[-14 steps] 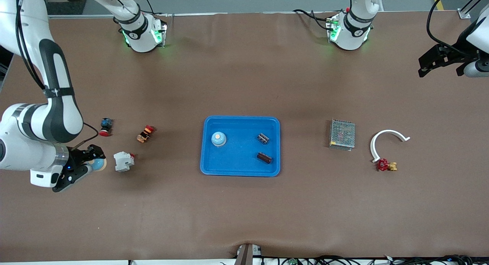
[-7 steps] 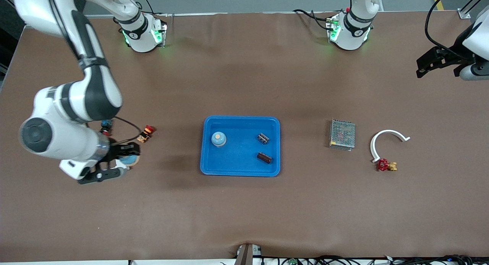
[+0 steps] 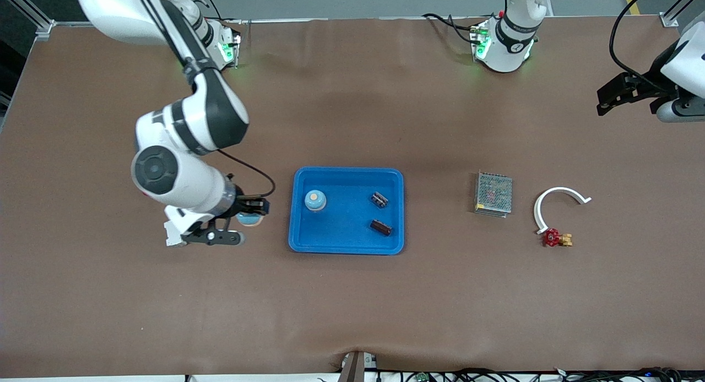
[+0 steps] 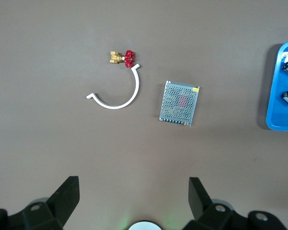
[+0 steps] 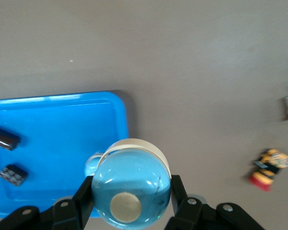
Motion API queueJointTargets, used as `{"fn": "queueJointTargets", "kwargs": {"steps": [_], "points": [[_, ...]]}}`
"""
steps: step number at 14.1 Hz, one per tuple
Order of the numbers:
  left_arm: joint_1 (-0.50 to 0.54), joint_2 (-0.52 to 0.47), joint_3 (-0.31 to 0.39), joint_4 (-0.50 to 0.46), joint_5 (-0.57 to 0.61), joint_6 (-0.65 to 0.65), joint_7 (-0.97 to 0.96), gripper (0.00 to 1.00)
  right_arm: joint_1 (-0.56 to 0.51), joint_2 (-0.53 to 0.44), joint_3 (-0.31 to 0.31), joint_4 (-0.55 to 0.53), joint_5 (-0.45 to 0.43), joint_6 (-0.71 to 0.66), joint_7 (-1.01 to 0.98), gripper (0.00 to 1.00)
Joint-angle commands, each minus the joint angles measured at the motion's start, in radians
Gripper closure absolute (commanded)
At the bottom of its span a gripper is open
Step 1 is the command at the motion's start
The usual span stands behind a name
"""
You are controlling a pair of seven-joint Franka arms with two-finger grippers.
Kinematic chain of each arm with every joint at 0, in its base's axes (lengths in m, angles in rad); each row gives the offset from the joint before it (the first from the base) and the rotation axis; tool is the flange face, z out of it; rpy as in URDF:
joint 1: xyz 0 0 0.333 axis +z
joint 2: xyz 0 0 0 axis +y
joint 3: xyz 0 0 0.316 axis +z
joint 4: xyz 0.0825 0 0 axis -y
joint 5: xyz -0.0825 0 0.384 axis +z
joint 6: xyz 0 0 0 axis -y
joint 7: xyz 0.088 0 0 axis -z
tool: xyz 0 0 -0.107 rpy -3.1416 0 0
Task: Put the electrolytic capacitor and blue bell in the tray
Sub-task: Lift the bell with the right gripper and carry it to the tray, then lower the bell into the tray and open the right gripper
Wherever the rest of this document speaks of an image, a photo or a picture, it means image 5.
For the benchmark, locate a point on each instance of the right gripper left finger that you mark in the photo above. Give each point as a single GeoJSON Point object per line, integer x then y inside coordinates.
{"type": "Point", "coordinates": [62, 215]}

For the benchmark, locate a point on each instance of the small black capacitor block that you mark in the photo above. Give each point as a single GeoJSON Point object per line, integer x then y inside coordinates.
{"type": "Point", "coordinates": [13, 175]}

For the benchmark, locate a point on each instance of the dark cylindrical electrolytic capacitor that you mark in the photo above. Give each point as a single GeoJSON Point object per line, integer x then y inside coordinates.
{"type": "Point", "coordinates": [4, 139]}

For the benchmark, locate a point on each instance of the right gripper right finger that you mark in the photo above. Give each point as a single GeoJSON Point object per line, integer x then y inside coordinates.
{"type": "Point", "coordinates": [201, 218]}

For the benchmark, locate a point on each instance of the red yellow black selector switch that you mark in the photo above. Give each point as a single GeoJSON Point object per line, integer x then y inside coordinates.
{"type": "Point", "coordinates": [270, 167]}

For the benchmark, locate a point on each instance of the blue plastic tray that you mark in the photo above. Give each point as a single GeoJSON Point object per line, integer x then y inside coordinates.
{"type": "Point", "coordinates": [57, 134]}

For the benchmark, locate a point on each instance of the brown table cover mat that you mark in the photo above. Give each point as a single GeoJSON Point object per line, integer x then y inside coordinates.
{"type": "Point", "coordinates": [182, 72]}

